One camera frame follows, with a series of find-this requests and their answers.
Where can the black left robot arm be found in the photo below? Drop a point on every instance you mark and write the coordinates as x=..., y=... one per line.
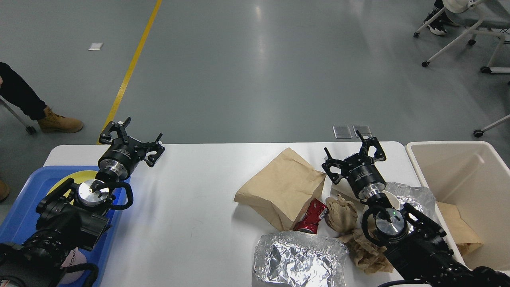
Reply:
x=74, y=215

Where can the brown paper in bin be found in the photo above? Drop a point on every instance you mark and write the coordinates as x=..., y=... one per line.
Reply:
x=466, y=239

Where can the tan work boot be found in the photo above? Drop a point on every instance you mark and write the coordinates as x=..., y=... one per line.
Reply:
x=52, y=122

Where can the front aluminium foil tray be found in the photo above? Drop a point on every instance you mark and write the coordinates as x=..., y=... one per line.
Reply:
x=299, y=259

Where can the brown paper bag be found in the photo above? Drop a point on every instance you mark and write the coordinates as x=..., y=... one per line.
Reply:
x=283, y=190

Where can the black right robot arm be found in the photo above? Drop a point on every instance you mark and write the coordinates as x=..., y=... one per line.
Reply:
x=414, y=243

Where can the beige plastic bin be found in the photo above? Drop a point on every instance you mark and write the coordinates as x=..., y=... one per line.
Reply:
x=472, y=176

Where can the crushed red soda can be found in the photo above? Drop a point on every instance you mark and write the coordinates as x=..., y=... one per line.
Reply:
x=315, y=213

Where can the rear aluminium foil piece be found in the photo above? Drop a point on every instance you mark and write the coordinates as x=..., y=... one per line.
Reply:
x=419, y=197

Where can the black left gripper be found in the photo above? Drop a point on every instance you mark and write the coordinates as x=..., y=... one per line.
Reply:
x=123, y=156

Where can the floor outlet cover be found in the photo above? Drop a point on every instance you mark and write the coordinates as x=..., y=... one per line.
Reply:
x=342, y=132
x=363, y=129

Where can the left floor outlet cover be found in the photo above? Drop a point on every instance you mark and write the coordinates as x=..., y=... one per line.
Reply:
x=342, y=132

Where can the seated person black shoe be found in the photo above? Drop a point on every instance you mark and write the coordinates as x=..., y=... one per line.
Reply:
x=437, y=26

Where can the pink mug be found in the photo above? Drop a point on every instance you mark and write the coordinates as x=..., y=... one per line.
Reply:
x=75, y=257

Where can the grey chair leg caster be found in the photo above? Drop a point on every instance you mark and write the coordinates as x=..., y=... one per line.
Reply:
x=28, y=128

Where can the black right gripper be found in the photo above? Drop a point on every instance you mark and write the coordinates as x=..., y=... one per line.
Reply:
x=361, y=175

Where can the white office chair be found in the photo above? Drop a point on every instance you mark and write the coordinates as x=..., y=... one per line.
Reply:
x=479, y=17

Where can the crumpled brown paper napkin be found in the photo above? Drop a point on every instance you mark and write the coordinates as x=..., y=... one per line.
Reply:
x=367, y=256

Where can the yellow plate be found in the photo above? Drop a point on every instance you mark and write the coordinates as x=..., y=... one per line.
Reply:
x=78, y=177

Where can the black trouser leg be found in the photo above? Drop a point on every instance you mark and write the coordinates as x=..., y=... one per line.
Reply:
x=17, y=92

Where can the right floor outlet cover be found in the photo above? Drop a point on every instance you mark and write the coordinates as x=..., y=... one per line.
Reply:
x=363, y=129

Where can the crumpled brown paper ball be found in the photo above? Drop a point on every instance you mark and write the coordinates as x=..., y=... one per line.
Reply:
x=342, y=214

